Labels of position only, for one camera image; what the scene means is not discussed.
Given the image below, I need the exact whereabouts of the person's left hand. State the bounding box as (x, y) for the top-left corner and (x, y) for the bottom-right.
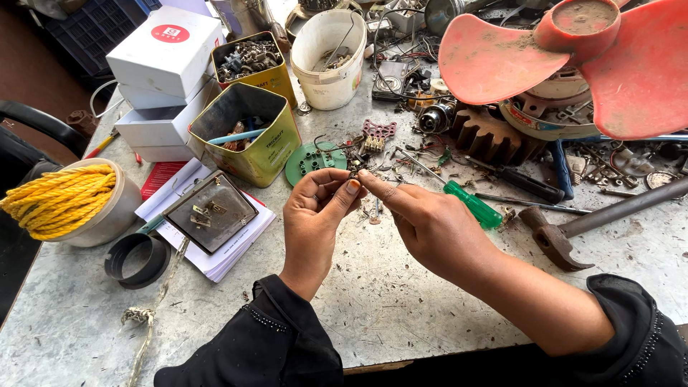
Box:
(279, 168), (369, 281)

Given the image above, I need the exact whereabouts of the person's right hand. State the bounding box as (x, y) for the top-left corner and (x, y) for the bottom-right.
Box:
(357, 168), (504, 289)

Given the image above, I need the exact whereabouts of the green round plastic disc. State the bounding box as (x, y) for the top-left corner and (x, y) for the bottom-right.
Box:
(284, 141), (348, 188)

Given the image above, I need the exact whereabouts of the yellow tin with pens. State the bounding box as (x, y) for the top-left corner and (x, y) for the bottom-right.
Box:
(187, 82), (302, 189)

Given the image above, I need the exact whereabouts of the stack of white papers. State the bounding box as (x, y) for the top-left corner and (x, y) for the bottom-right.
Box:
(134, 158), (277, 283)

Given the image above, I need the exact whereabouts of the thin metal rod tool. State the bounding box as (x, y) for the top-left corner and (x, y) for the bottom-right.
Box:
(475, 192), (592, 215)

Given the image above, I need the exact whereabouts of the brown toothed gear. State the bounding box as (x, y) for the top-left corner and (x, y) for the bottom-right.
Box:
(450, 105), (547, 165)

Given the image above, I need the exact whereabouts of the small chrome motor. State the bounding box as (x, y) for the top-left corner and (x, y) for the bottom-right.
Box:
(417, 101), (456, 135)

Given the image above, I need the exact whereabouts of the blue pen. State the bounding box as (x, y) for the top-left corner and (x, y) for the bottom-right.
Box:
(206, 127), (268, 146)

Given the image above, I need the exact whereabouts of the rusty claw hammer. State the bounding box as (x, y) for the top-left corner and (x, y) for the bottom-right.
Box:
(518, 177), (688, 273)

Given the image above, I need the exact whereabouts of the dark blue strip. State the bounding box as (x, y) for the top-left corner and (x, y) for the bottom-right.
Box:
(546, 139), (575, 201)

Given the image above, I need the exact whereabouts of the white plastic bucket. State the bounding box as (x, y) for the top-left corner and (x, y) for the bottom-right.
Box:
(290, 9), (368, 111)

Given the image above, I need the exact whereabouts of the yellow tin with metal parts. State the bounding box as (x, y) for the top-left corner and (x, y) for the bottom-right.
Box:
(210, 31), (298, 109)

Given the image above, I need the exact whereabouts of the red booklet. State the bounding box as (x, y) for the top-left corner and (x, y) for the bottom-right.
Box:
(140, 160), (189, 201)

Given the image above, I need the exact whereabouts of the fan motor housing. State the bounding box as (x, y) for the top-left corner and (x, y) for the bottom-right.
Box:
(499, 69), (604, 142)

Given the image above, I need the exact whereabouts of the large white cardboard box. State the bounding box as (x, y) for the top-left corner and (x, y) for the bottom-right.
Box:
(114, 80), (222, 163)

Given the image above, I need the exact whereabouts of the white plastic bowl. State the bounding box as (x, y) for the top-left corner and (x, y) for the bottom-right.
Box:
(45, 157), (144, 248)

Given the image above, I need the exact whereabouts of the heap of small metal parts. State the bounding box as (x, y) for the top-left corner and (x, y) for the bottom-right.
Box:
(563, 139), (688, 201)

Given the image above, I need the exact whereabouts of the thin white cardboard box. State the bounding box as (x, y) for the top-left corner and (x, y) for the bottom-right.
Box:
(118, 74), (217, 111)

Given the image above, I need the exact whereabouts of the steel vessel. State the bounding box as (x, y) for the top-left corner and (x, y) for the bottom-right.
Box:
(209, 0), (276, 43)

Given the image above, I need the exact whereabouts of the white box with red logo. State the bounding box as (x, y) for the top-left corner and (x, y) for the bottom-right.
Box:
(106, 6), (224, 99)

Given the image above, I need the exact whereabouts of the brown rusty part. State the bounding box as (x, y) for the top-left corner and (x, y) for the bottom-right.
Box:
(65, 110), (101, 138)

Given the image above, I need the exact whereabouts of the pink plastic fan blade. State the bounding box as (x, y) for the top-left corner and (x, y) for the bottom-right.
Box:
(438, 0), (688, 141)

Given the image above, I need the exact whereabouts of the black chair armrest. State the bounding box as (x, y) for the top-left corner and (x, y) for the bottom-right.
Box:
(0, 100), (88, 160)

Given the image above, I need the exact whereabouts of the blue plastic crate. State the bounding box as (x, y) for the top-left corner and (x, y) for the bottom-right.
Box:
(44, 0), (162, 77)

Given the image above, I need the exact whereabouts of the green-handled screwdriver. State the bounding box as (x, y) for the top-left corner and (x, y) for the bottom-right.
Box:
(395, 147), (504, 231)

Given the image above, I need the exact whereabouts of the square metal switch plate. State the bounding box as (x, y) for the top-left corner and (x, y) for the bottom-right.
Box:
(162, 170), (260, 255)

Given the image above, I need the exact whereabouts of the black-handled screwdriver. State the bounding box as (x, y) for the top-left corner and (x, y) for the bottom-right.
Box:
(465, 156), (565, 204)

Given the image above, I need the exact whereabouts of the pink plastic switch part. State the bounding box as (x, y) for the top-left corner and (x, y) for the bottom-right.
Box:
(361, 119), (398, 140)

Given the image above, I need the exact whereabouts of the braided beige cord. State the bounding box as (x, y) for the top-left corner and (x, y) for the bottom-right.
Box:
(120, 236), (191, 387)

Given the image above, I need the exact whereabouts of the black plastic ring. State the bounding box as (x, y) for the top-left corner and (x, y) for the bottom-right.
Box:
(104, 232), (172, 290)

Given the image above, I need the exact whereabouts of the heap of wires and parts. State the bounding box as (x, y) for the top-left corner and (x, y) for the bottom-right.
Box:
(285, 0), (544, 114)

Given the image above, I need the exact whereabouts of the white cable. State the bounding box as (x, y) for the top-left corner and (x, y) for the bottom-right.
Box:
(88, 79), (125, 119)

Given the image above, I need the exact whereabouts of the yellow rope coil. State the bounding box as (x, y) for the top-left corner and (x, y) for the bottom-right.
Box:
(0, 164), (117, 242)

